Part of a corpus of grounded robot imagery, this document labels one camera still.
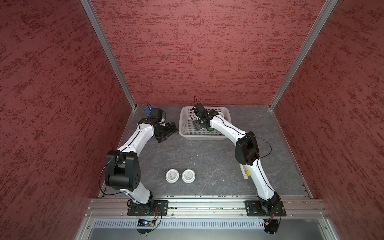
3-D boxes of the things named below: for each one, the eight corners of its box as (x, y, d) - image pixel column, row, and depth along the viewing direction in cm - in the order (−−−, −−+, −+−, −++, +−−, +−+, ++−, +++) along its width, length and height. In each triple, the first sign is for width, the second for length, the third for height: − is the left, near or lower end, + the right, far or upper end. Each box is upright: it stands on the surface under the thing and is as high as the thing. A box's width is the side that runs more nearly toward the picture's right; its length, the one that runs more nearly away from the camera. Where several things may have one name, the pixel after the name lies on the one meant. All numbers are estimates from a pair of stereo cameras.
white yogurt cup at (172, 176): (166, 185, 83) (164, 181, 77) (168, 173, 87) (166, 168, 82) (179, 185, 83) (177, 181, 77) (180, 173, 87) (179, 168, 82)
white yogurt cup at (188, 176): (180, 180, 85) (179, 176, 79) (188, 171, 88) (187, 166, 82) (190, 188, 82) (189, 184, 76) (197, 178, 86) (197, 174, 80)
